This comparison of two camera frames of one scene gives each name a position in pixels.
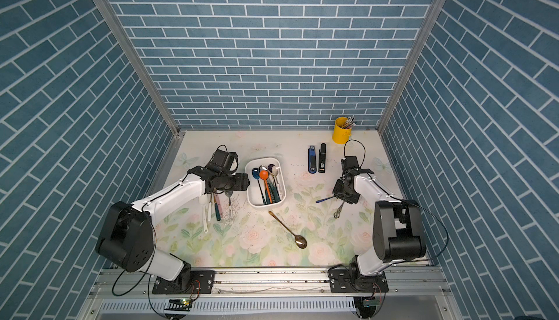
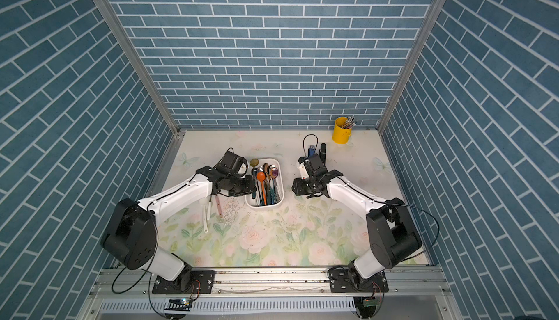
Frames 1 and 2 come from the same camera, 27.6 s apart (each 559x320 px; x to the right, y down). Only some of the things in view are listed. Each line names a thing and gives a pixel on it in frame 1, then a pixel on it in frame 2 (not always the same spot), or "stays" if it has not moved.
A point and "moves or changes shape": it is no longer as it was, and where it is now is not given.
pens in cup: x=349 y=123 stays
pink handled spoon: x=217 y=198 stays
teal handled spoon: x=274 y=191 stays
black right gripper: x=337 y=191 → x=298 y=190
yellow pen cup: x=340 y=134 stays
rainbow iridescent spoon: x=325 y=198 → x=274 y=172
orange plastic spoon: x=264 y=175 moves or changes shape
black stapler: x=322 y=158 stays
